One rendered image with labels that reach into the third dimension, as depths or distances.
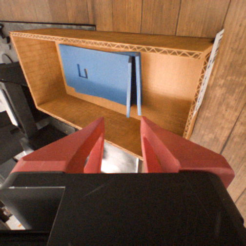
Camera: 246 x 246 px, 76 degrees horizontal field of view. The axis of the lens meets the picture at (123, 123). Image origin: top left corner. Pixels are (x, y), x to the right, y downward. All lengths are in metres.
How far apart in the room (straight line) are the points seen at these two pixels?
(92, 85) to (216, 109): 0.18
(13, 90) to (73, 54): 0.17
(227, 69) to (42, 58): 0.26
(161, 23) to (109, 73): 0.09
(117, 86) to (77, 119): 0.08
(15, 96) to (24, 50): 0.14
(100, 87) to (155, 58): 0.10
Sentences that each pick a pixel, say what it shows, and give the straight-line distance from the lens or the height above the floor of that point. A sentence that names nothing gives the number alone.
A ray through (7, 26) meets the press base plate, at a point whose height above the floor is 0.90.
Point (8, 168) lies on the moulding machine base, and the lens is 7.13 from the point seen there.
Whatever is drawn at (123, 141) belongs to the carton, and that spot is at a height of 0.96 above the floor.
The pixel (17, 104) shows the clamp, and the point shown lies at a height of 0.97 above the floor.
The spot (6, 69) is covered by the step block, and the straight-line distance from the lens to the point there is 0.39.
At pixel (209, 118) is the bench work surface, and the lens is 0.21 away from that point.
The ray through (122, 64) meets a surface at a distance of 0.22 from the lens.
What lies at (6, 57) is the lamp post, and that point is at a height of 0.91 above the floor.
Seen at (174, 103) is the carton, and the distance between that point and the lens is 0.21.
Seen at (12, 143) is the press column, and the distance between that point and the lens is 0.68.
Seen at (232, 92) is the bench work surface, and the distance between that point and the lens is 0.20.
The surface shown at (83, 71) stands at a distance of 0.28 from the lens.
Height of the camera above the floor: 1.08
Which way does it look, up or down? 42 degrees down
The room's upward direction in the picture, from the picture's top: 130 degrees counter-clockwise
